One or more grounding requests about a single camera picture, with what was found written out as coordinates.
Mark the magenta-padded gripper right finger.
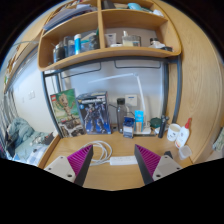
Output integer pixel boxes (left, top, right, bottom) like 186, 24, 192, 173
134, 144, 183, 186

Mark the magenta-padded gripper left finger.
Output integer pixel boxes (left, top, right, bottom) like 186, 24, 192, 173
44, 144, 94, 187

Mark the clear plastic small container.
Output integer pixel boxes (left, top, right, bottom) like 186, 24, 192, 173
178, 144, 193, 160

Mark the white mug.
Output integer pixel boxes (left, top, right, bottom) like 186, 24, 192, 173
166, 123, 182, 142

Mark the white bottle with red cap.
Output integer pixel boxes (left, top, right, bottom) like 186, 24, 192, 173
174, 117, 193, 149

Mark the teal bedding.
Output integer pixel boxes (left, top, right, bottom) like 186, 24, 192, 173
6, 116, 54, 166

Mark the dark blue small box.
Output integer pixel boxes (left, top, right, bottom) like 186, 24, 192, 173
122, 116, 136, 139

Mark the light blue tall box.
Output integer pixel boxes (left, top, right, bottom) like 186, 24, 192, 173
133, 110, 145, 133

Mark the tree figure toy box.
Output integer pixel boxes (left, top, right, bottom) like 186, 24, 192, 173
49, 88, 86, 138

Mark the robot model kit box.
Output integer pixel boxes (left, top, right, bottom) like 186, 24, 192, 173
75, 91, 112, 135

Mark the white desk lamp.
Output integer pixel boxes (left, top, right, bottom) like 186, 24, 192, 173
88, 72, 153, 135

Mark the white coiled cable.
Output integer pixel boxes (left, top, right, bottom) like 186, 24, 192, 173
79, 140, 113, 167

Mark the white wall device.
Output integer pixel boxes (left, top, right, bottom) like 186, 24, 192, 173
124, 94, 138, 108

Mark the grey metal desk frame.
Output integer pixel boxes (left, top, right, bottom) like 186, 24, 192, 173
40, 54, 183, 138

